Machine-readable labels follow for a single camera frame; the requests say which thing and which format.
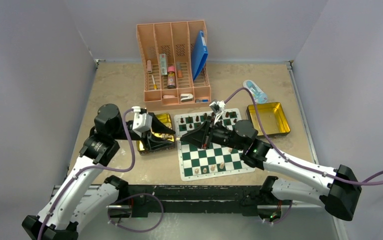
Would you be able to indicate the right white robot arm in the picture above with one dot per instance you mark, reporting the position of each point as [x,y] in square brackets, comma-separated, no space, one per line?
[335,189]

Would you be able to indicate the right gold tin tray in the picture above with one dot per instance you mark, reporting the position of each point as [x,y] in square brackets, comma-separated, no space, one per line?
[272,117]

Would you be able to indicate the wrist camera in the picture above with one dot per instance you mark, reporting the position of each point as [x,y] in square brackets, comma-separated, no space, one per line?
[142,121]
[218,108]

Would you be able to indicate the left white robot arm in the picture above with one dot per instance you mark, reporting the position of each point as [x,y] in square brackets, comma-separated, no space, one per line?
[69,211]

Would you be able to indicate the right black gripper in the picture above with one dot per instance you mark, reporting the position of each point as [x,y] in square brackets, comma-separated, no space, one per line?
[200,137]

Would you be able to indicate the green white chess board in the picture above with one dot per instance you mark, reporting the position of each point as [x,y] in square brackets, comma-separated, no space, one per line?
[191,157]

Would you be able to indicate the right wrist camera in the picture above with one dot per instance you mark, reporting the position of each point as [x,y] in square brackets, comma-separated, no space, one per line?
[218,108]

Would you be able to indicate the white stapler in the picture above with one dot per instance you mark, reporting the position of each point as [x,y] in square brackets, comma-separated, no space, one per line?
[186,97]

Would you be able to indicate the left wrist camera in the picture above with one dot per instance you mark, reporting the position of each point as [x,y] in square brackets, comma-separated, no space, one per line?
[142,121]

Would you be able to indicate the pink desk organizer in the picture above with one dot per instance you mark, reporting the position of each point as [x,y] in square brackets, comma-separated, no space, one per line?
[176,40]

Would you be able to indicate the gold tin tray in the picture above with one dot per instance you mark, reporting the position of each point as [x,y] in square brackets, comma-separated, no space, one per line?
[166,119]
[272,117]

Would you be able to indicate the white green box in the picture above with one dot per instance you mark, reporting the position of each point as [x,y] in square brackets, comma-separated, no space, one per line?
[163,64]

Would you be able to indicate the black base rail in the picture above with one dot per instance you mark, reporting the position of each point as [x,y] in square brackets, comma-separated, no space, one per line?
[247,200]

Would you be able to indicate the brown bottle pink cap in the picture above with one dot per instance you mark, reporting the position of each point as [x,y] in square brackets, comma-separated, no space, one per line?
[171,77]

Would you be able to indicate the blue folder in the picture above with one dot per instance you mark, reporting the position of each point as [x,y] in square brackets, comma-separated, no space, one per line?
[199,55]

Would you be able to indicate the blue white packaged item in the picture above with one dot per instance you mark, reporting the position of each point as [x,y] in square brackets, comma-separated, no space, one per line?
[259,96]

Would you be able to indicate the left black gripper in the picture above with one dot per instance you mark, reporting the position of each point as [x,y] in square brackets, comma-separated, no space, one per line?
[151,141]

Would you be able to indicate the left gold tin tray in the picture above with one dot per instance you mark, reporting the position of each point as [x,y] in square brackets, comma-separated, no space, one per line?
[166,119]

